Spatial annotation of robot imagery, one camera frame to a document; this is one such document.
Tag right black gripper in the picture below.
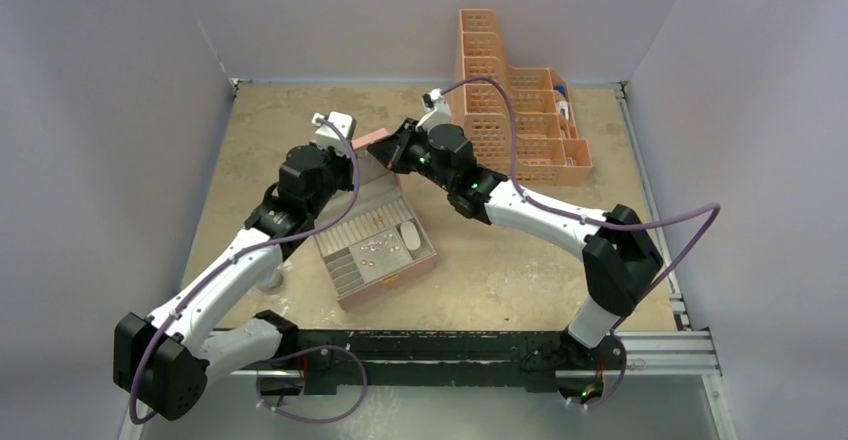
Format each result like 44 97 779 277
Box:
369 119 455 192

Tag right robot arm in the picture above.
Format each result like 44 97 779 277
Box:
367 119 663 367

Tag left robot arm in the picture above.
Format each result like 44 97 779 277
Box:
113 141 361 425

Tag pink jewelry box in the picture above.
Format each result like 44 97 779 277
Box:
313 128 437 310

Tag crystal earrings in box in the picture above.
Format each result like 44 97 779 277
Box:
358 235 402 254

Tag white oval box insert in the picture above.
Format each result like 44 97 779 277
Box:
398 220 422 252

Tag small clear round container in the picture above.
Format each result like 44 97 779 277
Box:
257 268 284 292

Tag orange mesh desk organizer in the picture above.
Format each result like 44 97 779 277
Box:
448 9 592 187

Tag blue white items in organizer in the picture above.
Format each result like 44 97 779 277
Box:
553 84 571 121

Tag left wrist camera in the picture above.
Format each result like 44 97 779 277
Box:
311 111 357 157

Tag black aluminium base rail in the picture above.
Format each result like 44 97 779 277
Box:
135 328 723 399

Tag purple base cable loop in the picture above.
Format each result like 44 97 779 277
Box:
255 345 370 425

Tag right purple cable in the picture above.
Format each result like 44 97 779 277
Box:
437 76 722 332

